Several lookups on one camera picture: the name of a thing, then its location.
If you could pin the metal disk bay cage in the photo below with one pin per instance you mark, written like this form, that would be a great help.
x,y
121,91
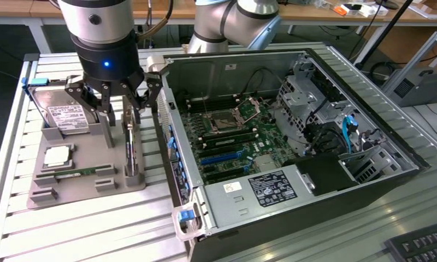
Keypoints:
x,y
298,101

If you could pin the grey power supply unit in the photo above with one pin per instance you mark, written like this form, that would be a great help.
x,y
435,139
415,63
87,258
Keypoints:
x,y
235,207

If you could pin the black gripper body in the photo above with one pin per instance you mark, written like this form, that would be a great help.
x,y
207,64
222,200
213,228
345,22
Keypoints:
x,y
105,54

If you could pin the blue case latch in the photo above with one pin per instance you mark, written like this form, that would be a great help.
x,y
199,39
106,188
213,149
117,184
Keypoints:
x,y
185,216

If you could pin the CPU socket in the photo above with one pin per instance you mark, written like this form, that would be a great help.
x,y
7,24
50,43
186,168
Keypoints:
x,y
223,122

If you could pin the black tripod pole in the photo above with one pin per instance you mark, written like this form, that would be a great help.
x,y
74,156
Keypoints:
x,y
383,30

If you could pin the wooden desk white frame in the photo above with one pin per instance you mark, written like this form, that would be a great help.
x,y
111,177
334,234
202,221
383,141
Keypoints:
x,y
14,8
327,17

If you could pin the black expansion slot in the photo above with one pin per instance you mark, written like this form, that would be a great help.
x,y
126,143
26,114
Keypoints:
x,y
218,152
225,177

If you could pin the silver CPU chip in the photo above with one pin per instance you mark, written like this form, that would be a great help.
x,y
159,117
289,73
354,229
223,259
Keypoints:
x,y
55,157

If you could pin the green Dell motherboard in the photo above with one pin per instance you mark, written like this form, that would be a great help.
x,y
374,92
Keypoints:
x,y
194,122

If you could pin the silver chipset heatsink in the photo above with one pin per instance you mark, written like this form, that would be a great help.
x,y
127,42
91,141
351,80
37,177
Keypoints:
x,y
266,163

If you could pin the black RAM slot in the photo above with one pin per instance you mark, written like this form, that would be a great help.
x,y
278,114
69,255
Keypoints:
x,y
225,133
213,107
210,100

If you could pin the grey computer tower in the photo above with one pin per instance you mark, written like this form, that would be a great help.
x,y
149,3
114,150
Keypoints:
x,y
422,87

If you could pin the metal socket cover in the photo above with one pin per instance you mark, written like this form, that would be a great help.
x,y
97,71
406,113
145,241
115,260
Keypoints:
x,y
247,109

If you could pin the thin metal locking lever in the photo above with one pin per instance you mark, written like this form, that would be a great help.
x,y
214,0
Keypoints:
x,y
205,103

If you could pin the hard disk in blue caddy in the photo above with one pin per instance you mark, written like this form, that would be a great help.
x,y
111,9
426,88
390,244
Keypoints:
x,y
50,103

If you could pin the grey plastic parts rack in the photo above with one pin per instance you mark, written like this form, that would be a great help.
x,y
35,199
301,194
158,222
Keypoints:
x,y
86,147

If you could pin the white and black device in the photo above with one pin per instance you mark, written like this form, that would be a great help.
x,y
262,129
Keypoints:
x,y
370,11

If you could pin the open black PC case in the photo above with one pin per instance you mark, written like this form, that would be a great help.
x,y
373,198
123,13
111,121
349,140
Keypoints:
x,y
349,202

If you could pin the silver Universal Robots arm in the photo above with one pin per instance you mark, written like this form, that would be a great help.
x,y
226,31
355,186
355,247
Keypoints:
x,y
94,21

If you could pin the green RAM stick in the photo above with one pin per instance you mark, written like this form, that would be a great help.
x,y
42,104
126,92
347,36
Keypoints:
x,y
75,172

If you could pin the dark RAM stick with label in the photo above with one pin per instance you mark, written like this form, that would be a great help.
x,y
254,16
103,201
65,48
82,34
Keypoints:
x,y
229,141

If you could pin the orange box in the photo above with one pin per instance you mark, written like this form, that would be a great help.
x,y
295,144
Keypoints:
x,y
339,10

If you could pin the graphics card with black fan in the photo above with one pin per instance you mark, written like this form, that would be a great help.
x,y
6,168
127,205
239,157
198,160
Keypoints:
x,y
130,152

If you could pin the blue expansion slot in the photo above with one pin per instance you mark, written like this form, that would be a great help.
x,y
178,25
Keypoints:
x,y
218,159

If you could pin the black keyboard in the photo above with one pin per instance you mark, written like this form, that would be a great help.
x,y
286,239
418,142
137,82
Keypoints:
x,y
425,243

